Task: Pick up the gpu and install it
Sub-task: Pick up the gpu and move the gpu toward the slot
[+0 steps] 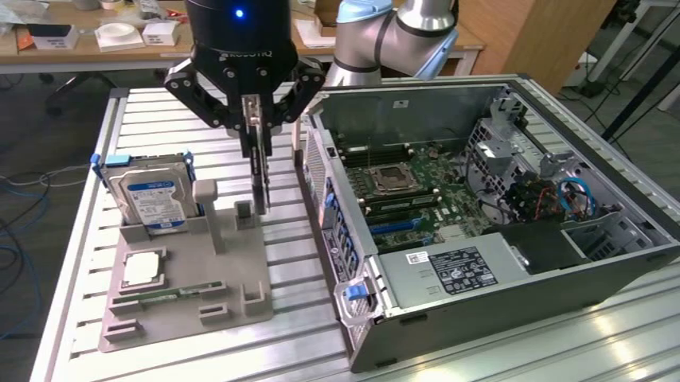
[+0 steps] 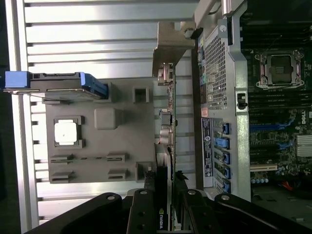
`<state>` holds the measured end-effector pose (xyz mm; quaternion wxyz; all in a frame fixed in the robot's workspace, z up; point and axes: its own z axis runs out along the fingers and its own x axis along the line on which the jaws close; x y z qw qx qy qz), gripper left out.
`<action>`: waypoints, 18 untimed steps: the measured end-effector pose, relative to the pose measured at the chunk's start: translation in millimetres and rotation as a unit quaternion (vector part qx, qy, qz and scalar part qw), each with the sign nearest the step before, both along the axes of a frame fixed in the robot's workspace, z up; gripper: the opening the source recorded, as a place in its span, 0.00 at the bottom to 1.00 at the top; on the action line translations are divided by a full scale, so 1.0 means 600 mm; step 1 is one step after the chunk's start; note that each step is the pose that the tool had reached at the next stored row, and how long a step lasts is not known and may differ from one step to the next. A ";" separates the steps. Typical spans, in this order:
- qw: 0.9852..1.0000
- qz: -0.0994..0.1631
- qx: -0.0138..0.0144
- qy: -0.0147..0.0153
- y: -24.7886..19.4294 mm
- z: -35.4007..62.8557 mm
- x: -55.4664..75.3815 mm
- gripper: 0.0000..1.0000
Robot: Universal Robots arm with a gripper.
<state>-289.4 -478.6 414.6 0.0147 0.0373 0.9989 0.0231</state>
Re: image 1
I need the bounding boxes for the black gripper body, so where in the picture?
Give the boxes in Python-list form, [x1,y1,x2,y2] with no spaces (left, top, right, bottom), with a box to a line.
[184,0,298,108]

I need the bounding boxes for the black graphics card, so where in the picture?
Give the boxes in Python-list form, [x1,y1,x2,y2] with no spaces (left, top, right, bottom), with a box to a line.
[240,94,272,219]

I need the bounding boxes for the white papers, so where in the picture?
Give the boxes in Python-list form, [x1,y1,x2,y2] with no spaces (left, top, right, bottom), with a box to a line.
[294,18,339,49]

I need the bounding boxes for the small white box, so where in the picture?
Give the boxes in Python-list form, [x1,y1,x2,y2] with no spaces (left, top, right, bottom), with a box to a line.
[140,21,179,47]

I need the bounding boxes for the cardboard box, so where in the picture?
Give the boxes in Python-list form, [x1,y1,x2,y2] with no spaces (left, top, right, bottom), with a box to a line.
[312,0,340,29]

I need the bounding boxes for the white tape box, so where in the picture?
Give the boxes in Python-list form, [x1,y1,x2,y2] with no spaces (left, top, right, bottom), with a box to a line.
[93,22,145,53]

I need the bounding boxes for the wooden desk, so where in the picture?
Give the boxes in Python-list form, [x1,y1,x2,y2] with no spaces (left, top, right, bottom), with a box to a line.
[0,0,487,87]

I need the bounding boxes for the black chair base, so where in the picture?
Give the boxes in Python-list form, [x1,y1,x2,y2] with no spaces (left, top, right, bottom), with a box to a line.
[44,71,116,116]

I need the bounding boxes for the hard disk with blue caddy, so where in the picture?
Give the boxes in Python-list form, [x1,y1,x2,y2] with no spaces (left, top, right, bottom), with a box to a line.
[87,150,196,239]

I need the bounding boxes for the CPU socket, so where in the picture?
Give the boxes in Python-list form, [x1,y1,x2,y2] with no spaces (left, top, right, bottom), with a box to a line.
[371,162,418,196]

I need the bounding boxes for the white box with black lid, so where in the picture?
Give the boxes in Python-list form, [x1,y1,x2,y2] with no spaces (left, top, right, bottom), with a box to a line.
[25,23,80,51]

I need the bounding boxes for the installed black RAM stick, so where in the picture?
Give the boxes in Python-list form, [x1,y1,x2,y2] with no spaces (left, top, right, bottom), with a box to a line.
[364,189,442,212]

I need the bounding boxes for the green motherboard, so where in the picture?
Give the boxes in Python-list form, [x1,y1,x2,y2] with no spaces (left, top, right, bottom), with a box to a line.
[339,138,506,250]

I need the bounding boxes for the clear plastic bag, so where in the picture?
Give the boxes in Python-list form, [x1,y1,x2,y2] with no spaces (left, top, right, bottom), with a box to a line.
[0,0,52,25]

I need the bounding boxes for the blue expansion slot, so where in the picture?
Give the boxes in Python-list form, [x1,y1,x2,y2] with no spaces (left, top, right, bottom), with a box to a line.
[368,220,426,236]

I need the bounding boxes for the silver disk bay cage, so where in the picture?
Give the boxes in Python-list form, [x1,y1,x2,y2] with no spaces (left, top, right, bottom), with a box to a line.
[466,117,547,192]

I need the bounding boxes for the silver CPU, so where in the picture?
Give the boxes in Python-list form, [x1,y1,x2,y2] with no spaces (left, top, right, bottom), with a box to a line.
[120,252,163,290]

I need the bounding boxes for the grey parts rack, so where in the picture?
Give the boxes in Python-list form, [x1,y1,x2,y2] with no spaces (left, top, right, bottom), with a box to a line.
[97,178,275,355]

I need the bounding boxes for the wooden cabinet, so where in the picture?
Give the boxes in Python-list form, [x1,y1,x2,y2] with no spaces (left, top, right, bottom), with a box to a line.
[459,0,620,96]

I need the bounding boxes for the green RAM stick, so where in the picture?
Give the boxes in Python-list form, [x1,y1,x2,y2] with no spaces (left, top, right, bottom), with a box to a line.
[116,280,223,303]

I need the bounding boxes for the grey power supply unit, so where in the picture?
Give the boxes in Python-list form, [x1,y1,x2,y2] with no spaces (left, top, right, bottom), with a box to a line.
[376,232,531,311]

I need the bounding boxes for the blue case latch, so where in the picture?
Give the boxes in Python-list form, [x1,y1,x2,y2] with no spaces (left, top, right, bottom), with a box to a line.
[342,284,368,306]

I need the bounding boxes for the black plastic shroud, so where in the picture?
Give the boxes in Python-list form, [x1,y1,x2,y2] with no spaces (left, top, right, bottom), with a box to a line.
[501,222,590,275]

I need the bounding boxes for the open black PC case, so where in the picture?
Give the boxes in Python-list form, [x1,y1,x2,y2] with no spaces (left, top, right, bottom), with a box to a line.
[291,73,680,375]

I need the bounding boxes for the black wire bundle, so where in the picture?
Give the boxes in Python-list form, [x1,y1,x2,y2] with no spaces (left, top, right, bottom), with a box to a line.
[503,178,563,224]

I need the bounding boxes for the blue wire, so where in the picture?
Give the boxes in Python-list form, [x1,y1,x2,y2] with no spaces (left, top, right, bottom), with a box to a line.
[557,177,600,220]

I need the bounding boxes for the blue floor cable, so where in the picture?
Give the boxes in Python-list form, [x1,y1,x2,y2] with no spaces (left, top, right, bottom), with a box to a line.
[0,174,49,343]

